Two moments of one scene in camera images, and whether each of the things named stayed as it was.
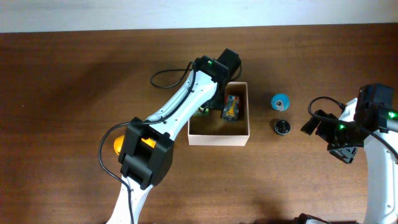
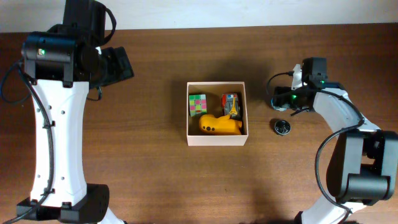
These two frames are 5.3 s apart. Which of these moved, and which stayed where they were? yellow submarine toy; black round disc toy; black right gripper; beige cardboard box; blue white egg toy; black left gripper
Moved: yellow submarine toy; black right gripper; black left gripper
Stayed: black round disc toy; beige cardboard box; blue white egg toy
